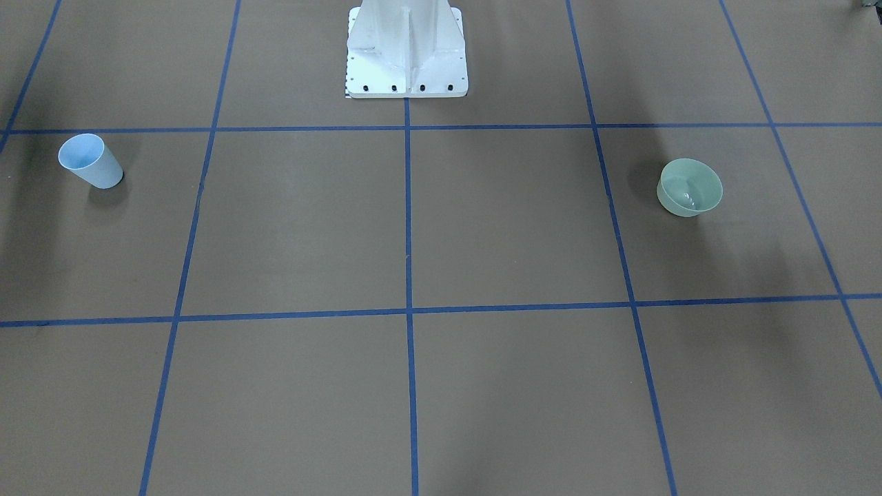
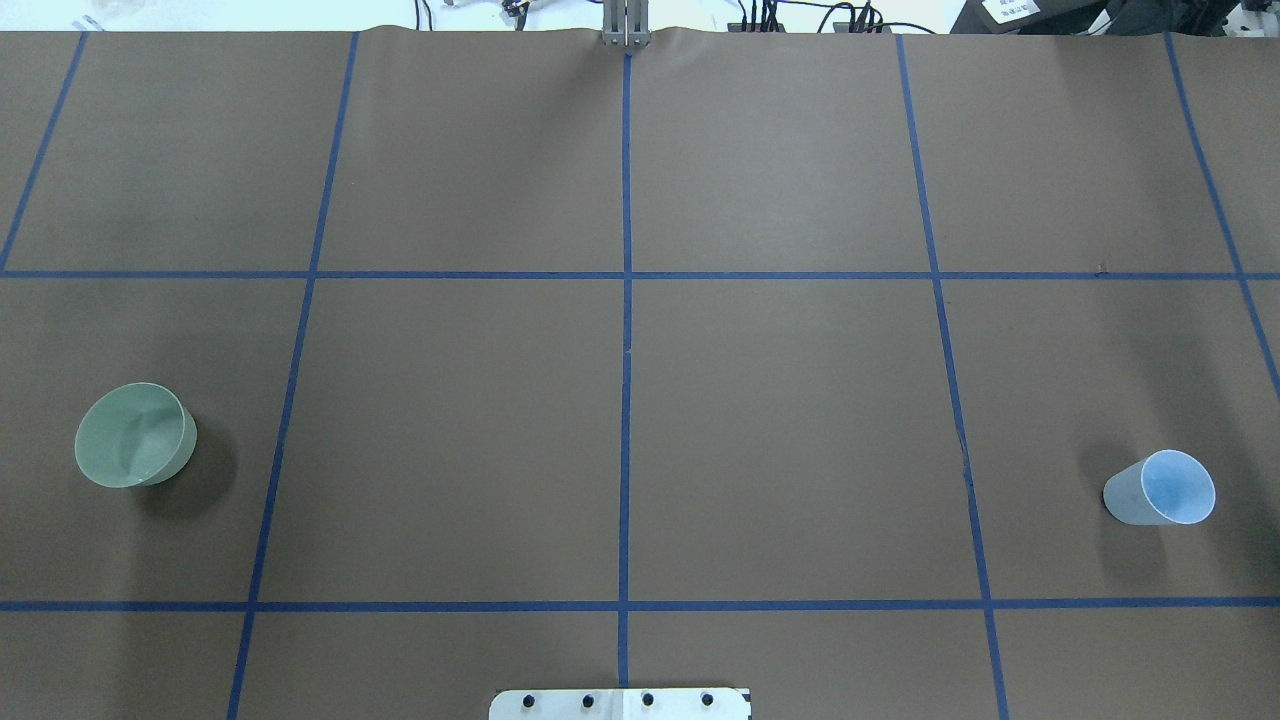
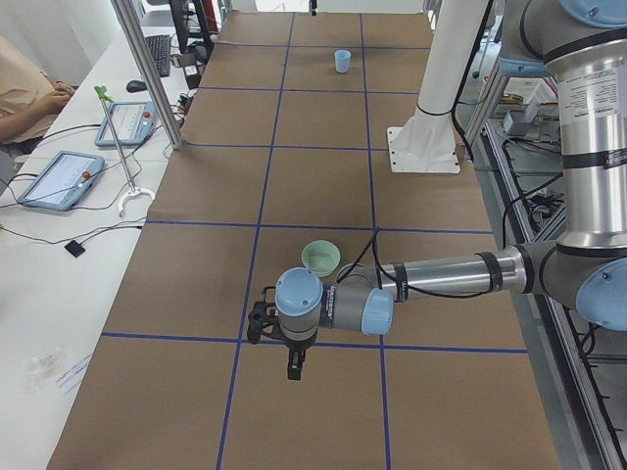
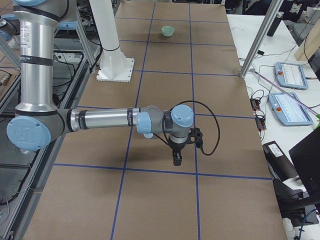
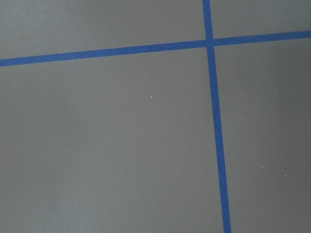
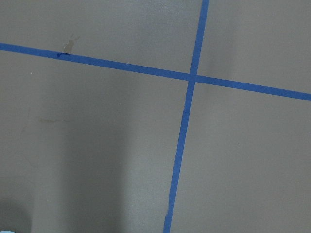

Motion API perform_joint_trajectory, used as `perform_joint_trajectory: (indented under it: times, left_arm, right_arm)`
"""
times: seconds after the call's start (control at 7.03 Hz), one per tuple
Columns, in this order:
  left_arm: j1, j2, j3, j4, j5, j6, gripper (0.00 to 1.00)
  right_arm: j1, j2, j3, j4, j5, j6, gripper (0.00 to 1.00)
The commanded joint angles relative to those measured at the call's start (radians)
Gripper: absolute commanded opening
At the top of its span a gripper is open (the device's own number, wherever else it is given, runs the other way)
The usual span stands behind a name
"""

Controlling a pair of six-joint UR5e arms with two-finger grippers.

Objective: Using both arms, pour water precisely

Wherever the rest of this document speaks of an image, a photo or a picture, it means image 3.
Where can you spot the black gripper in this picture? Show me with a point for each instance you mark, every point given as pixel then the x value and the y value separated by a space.
pixel 296 346

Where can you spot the green bowl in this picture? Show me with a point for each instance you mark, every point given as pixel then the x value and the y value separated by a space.
pixel 320 257

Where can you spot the light blue cup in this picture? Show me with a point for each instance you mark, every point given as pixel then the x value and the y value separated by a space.
pixel 342 60

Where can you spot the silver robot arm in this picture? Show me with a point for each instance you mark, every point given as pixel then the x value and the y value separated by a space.
pixel 583 45

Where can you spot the small black square device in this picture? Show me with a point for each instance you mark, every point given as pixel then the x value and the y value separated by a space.
pixel 74 248

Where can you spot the clear plastic bag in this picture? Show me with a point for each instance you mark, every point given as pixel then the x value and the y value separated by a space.
pixel 43 368

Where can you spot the far blue teach pendant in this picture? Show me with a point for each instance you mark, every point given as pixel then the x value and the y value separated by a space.
pixel 133 121

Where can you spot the blue teach pendant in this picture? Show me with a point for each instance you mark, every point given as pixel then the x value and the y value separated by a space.
pixel 63 182
pixel 133 121

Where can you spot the near blue teach pendant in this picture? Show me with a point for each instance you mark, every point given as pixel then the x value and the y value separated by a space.
pixel 63 182

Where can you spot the black computer mouse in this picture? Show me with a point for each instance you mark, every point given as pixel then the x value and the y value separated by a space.
pixel 135 86

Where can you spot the black keyboard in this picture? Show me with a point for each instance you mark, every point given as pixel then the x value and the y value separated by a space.
pixel 159 48

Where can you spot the seated person in beige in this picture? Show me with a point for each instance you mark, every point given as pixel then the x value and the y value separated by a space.
pixel 30 99

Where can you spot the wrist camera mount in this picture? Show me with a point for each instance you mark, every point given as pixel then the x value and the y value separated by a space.
pixel 263 319

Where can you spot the white pedestal column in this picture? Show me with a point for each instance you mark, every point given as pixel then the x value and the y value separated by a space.
pixel 426 143

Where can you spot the aluminium frame post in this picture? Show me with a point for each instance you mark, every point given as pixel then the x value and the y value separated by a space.
pixel 133 33

